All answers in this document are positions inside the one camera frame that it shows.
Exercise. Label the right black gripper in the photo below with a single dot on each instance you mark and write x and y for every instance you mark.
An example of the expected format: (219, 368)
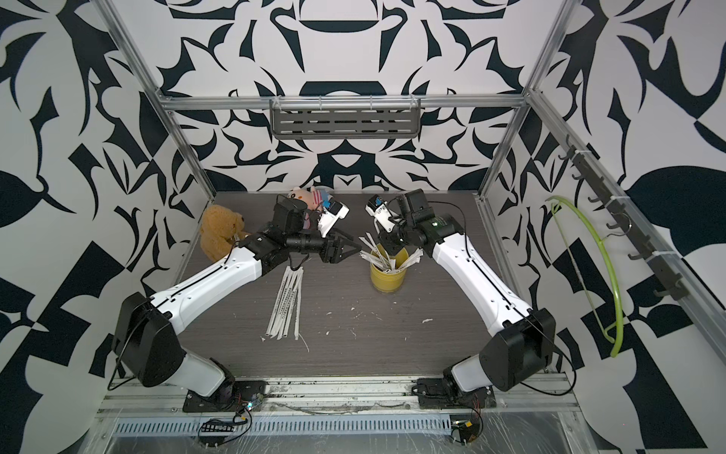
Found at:
(391, 245)

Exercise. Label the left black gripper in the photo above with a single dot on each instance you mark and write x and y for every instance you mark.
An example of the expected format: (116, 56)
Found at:
(337, 256)

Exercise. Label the white straw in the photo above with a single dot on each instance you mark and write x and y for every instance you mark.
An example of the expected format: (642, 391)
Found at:
(298, 306)
(285, 305)
(278, 328)
(277, 321)
(293, 288)
(278, 300)
(290, 314)

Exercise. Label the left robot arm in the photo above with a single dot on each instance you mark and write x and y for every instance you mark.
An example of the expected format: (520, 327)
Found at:
(146, 340)

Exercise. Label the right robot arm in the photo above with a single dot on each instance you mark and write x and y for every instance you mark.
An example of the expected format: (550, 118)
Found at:
(521, 340)

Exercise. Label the bundle of wrapped straws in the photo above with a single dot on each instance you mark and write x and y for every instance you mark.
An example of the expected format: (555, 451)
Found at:
(384, 262)

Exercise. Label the yellow plastic cup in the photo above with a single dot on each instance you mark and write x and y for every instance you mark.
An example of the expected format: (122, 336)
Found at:
(390, 282)

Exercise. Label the brown teddy bear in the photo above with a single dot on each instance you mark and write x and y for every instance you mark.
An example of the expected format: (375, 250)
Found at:
(221, 228)

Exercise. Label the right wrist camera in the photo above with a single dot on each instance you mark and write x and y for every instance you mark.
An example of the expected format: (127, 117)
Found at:
(377, 208)

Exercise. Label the grey slotted wall shelf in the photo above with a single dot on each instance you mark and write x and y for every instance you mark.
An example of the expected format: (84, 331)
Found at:
(345, 117)

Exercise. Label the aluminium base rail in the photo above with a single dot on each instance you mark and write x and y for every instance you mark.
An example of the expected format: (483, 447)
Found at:
(344, 396)

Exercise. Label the white cable duct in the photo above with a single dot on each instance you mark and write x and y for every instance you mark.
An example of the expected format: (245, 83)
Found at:
(267, 425)

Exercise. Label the black wall hook rail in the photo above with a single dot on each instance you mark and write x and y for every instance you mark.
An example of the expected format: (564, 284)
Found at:
(626, 221)

